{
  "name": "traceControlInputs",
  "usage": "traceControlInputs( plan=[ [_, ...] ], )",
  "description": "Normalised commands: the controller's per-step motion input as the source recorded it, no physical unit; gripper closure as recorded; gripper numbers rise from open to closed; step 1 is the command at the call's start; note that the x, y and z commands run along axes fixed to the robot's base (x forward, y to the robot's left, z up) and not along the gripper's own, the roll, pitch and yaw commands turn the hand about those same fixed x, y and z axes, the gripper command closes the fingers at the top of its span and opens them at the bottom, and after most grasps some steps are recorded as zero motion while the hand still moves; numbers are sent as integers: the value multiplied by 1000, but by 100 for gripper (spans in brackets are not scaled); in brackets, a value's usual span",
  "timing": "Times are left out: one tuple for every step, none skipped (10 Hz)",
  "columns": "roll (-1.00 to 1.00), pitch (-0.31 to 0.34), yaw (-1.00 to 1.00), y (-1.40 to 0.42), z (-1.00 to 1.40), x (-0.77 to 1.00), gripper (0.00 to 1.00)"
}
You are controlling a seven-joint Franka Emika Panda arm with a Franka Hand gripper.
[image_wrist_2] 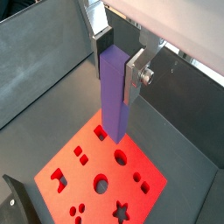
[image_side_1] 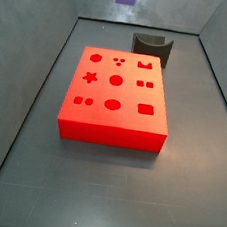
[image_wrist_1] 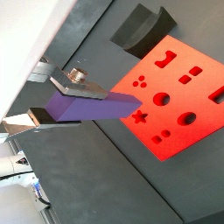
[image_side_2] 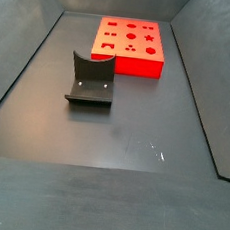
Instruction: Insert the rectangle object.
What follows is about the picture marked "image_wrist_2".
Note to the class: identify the red shape sorter block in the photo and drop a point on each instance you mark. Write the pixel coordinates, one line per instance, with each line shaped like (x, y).
(93, 180)

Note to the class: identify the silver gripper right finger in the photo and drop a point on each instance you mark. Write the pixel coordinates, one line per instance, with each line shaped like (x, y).
(137, 68)

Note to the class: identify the purple rectangular block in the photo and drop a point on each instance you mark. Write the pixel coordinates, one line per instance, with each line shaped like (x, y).
(114, 111)

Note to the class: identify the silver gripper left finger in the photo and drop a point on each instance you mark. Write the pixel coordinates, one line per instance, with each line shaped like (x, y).
(100, 32)

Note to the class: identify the black curved object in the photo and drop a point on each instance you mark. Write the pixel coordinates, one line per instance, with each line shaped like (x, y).
(17, 208)

